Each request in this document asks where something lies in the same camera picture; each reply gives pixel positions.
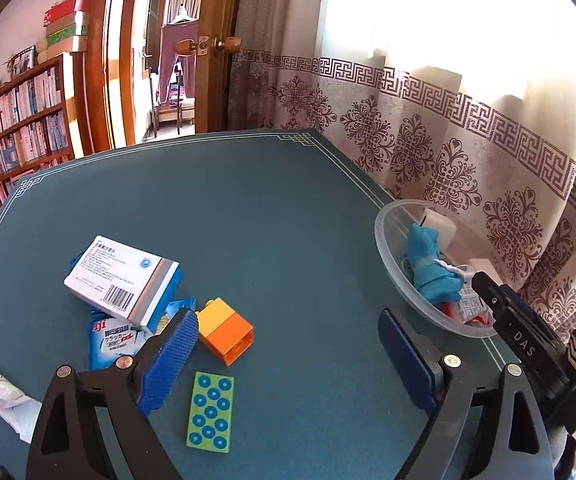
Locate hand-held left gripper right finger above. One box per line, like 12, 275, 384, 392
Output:
379, 306, 556, 480

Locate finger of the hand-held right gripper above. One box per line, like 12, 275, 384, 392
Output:
472, 271, 544, 333

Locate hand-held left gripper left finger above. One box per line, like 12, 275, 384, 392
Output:
25, 308, 200, 480

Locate green tile with blue dots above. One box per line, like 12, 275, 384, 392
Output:
186, 371, 235, 454

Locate orange and yellow toy block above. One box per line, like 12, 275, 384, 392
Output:
195, 298, 255, 367

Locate white medicine box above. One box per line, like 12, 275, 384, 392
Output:
63, 234, 185, 334

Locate clear plastic bowl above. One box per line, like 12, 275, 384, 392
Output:
374, 199, 501, 339

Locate red and white packet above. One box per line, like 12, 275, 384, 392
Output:
443, 282, 494, 328

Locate white small box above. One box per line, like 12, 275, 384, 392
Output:
468, 258, 499, 286
418, 207, 458, 248

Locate blue face mask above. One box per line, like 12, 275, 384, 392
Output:
407, 223, 464, 306

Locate teal table cover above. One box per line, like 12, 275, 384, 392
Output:
0, 128, 559, 480

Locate white patterned curtain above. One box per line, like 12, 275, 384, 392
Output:
227, 0, 576, 356

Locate tall wooden bookshelf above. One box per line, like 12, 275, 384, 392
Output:
0, 52, 91, 261

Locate rows of books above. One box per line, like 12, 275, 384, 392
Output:
0, 67, 71, 256

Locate wooden door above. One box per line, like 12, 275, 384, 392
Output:
195, 0, 246, 133

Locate purple hanging pants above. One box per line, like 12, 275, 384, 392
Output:
157, 19, 198, 106

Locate white flat box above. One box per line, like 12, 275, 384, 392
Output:
43, 37, 89, 59

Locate framed photo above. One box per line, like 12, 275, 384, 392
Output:
10, 47, 36, 76

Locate green gift box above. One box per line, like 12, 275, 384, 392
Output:
45, 26, 89, 47
45, 10, 90, 37

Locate red gift box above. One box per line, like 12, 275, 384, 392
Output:
43, 0, 91, 28

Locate wooden door frame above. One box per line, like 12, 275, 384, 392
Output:
85, 0, 141, 153

